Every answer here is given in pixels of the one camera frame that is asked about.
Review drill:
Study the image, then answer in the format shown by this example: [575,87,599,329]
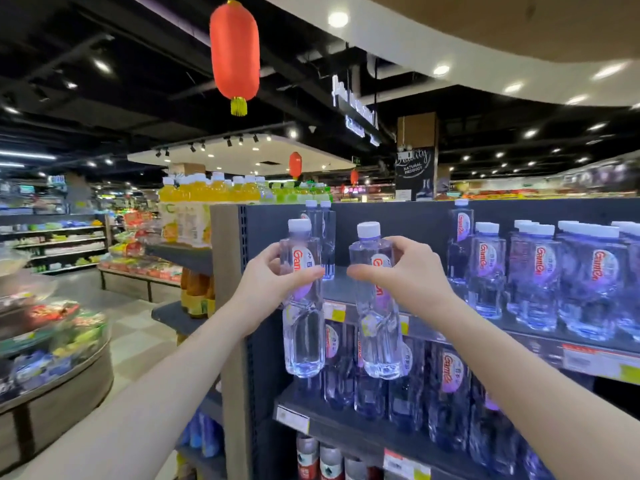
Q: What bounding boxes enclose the person's left hand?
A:
[231,242,326,338]

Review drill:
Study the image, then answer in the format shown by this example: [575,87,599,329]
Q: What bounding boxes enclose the person's right hand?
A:
[346,236,457,321]

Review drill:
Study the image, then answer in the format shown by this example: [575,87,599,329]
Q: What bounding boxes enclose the clear water bottle purple label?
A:
[318,201,337,282]
[280,219,326,379]
[348,222,404,381]
[301,200,321,240]

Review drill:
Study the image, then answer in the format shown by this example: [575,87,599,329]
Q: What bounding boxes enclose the person's left forearm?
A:
[15,300,262,480]

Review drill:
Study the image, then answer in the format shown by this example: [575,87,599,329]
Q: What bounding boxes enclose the person's right forearm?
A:
[425,294,640,480]

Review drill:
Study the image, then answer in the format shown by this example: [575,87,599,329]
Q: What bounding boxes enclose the dark grey metal shelf unit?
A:
[145,197,640,480]

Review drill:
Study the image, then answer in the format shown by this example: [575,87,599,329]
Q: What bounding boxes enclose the row of green drink bottles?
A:
[260,181,334,205]

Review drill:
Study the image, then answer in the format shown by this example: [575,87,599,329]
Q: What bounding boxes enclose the row of orange drink bottles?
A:
[180,268,216,319]

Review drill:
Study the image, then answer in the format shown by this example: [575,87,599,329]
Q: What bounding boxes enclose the black chalkboard sign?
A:
[394,147,436,202]

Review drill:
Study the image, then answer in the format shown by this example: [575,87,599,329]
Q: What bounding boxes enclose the row of yellow juice bottles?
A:
[158,172,262,248]

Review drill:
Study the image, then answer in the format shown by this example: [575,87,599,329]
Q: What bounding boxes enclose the row of water bottles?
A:
[446,199,640,344]
[320,320,553,480]

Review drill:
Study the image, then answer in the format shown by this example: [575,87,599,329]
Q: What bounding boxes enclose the illuminated hanging store sign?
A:
[331,75,382,148]

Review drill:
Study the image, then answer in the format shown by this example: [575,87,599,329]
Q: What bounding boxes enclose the row of black track spotlights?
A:
[154,134,262,159]

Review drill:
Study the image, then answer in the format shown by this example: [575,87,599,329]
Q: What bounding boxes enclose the low wooden snack display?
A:
[98,210,184,304]

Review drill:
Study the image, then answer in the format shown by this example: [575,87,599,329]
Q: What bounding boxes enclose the blue drink packets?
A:
[179,411,224,459]

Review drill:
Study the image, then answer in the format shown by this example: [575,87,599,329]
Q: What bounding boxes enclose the large red paper lantern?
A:
[209,0,261,117]

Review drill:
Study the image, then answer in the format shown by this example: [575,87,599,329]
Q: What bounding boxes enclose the background grocery shelf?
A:
[0,210,109,275]

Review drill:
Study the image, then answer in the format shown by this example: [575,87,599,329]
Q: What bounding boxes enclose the round wooden display stand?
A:
[0,245,115,473]

